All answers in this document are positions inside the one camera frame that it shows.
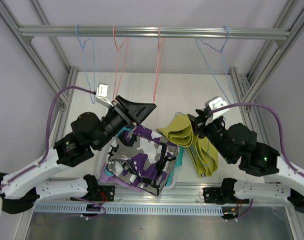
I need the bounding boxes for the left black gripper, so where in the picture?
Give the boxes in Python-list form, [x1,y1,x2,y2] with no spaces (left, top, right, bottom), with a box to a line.
[93,95,156,151]

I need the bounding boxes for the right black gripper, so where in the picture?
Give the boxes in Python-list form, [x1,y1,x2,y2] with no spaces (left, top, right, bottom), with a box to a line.
[187,108,234,164]

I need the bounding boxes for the olive yellow trousers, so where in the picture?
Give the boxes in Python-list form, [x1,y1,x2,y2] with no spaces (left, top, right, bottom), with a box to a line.
[157,114,219,178]

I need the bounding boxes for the pink wire hanger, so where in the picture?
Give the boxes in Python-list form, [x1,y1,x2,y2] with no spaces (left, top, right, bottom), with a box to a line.
[112,25,129,100]
[152,27,165,103]

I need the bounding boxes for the teal trousers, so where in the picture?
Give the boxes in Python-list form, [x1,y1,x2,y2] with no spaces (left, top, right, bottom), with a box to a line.
[103,124,185,188]

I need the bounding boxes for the purple white patterned trousers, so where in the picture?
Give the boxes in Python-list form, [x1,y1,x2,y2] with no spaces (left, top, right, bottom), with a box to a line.
[105,124,180,197]

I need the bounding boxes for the lilac purple trousers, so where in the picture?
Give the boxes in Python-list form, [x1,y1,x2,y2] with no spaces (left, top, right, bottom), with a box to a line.
[99,171,143,193]

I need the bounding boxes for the light blue wire hanger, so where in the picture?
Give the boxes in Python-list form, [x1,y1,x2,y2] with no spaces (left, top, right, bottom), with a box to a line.
[75,23,97,104]

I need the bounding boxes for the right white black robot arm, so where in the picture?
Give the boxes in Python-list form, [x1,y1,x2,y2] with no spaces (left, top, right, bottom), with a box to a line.
[188,107,304,214]

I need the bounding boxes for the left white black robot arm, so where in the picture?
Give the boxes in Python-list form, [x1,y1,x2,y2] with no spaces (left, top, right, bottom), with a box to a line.
[0,95,156,214]

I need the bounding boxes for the white plastic basket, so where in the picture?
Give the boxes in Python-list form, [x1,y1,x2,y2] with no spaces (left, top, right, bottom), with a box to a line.
[101,168,178,190]

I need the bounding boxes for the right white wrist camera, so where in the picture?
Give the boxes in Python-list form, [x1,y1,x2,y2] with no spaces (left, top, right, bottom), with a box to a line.
[205,96,229,124]

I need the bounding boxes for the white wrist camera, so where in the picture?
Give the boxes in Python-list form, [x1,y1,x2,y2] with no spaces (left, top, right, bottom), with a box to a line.
[205,96,229,124]
[95,83,114,108]

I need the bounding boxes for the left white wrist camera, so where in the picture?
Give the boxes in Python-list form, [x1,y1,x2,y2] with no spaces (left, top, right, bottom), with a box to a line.
[95,83,114,108]

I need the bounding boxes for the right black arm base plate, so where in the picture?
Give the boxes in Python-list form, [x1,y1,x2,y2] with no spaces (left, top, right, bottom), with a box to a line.
[203,187,250,205]

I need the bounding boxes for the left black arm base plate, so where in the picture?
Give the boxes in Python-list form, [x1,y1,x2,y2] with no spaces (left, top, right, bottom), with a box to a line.
[82,185,115,202]

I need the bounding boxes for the white slotted cable duct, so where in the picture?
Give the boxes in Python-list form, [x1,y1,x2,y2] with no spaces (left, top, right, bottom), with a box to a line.
[34,203,223,216]

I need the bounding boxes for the aluminium hanging rail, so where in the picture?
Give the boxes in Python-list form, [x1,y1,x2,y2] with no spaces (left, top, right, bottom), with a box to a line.
[18,25,290,41]

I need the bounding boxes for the aluminium frame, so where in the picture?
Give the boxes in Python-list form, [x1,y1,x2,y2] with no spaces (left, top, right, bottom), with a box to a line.
[0,0,304,240]

